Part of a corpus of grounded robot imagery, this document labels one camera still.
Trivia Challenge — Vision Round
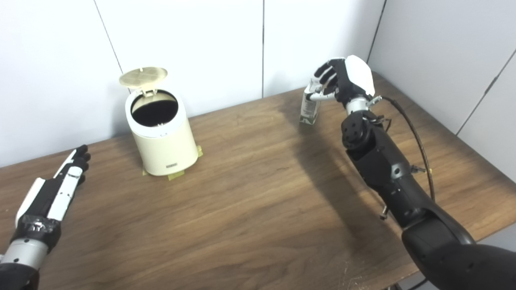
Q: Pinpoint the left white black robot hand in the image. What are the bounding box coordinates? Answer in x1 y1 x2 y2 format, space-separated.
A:
12 145 91 253

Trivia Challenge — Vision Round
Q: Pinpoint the white green milk carton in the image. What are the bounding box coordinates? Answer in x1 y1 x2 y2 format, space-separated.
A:
299 79 323 125

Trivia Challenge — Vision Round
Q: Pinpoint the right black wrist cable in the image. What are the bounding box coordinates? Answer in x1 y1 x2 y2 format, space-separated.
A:
369 96 436 202

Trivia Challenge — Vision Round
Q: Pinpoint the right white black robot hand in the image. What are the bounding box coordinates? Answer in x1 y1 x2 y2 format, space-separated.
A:
310 55 375 103

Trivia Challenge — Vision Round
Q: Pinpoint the cream-colored round bin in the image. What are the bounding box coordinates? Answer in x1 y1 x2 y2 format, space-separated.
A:
125 89 199 176

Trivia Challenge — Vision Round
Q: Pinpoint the cream round bin lid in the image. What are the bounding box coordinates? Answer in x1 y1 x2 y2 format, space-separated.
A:
119 67 168 97

